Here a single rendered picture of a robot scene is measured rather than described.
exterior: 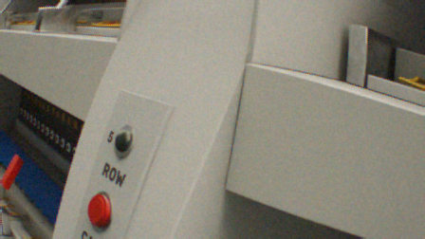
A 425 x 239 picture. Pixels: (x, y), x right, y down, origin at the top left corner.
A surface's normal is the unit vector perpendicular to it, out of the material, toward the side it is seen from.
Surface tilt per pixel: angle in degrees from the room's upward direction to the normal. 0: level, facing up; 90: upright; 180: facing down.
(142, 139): 90
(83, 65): 107
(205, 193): 90
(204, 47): 90
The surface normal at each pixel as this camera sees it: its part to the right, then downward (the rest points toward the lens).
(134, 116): -0.70, -0.34
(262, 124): -0.78, -0.05
